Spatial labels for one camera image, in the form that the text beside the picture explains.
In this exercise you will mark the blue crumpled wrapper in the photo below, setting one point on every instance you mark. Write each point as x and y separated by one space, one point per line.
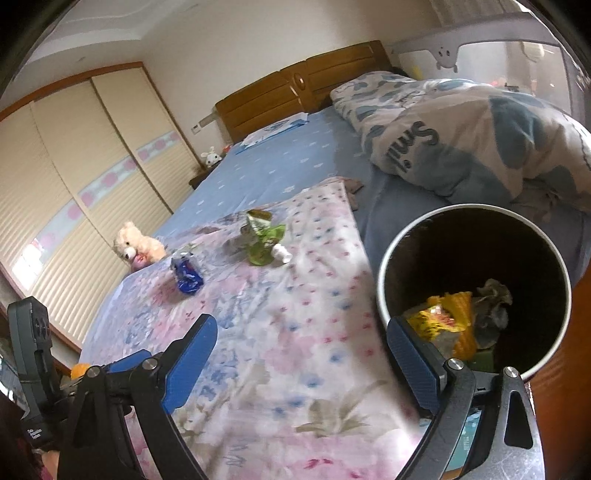
187 274

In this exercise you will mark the orange round object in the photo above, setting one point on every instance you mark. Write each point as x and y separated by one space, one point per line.
81 370

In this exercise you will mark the orange snack packet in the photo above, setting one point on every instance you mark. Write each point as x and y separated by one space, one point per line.
455 314

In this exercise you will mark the beige teddy bear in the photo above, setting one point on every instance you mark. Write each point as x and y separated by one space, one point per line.
134 240

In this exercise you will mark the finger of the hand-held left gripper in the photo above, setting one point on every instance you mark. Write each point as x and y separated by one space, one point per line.
124 363

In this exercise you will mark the black bin with white rim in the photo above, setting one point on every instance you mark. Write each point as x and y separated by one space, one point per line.
461 249

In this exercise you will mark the small white bottle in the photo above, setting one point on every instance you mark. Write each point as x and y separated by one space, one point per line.
281 253

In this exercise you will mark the pink floral blanket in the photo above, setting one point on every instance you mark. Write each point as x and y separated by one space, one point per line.
286 332

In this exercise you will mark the grey bed rail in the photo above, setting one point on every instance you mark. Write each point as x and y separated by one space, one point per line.
415 46

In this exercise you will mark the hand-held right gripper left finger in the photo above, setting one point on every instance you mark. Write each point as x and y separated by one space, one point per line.
189 364

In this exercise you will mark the blue white pillow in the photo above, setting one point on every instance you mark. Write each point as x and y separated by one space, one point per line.
277 129

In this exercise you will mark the cream sliding wardrobe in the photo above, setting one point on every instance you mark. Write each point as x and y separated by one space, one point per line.
92 152

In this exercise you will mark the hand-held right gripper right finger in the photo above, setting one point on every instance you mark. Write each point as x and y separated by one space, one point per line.
415 364

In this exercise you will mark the green crumpled wrapper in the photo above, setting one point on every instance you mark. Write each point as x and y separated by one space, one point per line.
261 240

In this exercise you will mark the blue white box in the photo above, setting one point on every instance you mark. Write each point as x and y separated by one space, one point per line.
464 443

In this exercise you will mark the blue white printed quilt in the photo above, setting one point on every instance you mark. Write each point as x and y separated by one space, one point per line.
461 138

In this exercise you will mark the small brown cloth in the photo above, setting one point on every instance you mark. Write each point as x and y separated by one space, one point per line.
354 184

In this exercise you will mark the blue bed sheet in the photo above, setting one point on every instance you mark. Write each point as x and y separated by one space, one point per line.
286 166

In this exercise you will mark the wooden headboard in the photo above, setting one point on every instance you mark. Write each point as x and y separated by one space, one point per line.
277 99

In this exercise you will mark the white rabbit plush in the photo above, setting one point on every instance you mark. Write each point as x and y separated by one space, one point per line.
211 158

